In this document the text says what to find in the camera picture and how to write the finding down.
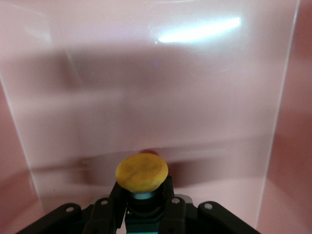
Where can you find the pink plastic bin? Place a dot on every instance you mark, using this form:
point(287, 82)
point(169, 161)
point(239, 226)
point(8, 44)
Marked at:
point(156, 85)

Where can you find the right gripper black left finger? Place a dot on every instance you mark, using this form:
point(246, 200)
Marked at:
point(107, 214)

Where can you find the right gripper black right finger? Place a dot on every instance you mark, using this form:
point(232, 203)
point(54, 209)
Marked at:
point(175, 214)

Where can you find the orange capped push button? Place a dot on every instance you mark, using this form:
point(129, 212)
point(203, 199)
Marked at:
point(142, 170)

